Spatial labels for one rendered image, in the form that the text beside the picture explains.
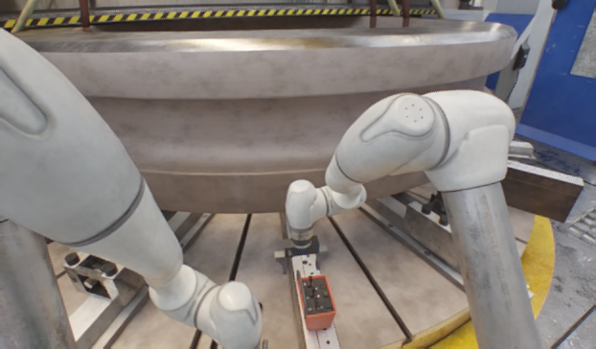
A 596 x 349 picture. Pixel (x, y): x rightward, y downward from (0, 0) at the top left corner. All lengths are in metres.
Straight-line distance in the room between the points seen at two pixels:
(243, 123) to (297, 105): 0.30
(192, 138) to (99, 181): 1.43
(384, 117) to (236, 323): 0.48
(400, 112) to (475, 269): 0.31
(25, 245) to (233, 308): 0.36
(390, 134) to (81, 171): 0.36
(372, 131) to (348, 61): 0.99
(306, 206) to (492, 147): 0.58
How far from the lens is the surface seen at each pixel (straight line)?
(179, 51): 1.43
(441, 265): 2.27
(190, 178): 1.65
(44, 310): 0.53
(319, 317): 1.31
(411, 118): 0.44
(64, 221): 0.30
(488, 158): 0.56
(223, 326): 0.68
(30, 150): 0.26
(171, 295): 0.72
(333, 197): 0.98
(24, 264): 0.49
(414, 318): 1.99
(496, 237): 0.59
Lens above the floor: 1.89
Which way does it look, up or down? 28 degrees down
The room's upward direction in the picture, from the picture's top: straight up
